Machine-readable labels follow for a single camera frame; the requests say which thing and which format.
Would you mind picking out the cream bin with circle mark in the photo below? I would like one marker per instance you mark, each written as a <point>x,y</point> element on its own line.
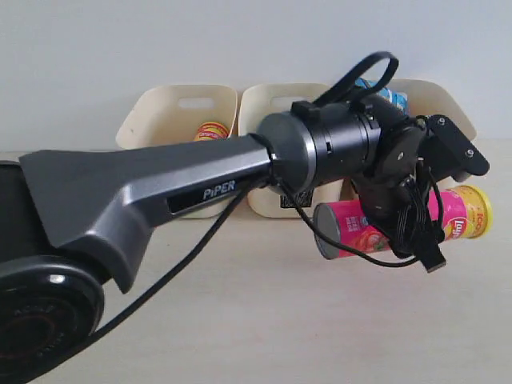
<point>423,98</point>

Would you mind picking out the blue noodle packet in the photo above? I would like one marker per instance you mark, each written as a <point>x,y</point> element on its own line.
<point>398,99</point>

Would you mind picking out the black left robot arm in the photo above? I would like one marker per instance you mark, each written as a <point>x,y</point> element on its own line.
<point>71,221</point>

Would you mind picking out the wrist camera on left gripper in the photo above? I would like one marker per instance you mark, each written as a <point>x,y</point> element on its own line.
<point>449,153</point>

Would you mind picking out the cream bin with triangle mark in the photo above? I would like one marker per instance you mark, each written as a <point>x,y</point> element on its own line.
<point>172,114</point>

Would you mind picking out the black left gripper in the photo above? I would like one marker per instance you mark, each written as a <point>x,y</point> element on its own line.
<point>394,193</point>

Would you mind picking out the cream bin with square mark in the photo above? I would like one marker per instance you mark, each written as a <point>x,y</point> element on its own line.
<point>256,103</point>

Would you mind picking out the yellow chips can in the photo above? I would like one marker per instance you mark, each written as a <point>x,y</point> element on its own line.
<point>211,131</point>

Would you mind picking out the pink Lay's chips can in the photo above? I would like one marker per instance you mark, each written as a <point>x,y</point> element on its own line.
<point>467,213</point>

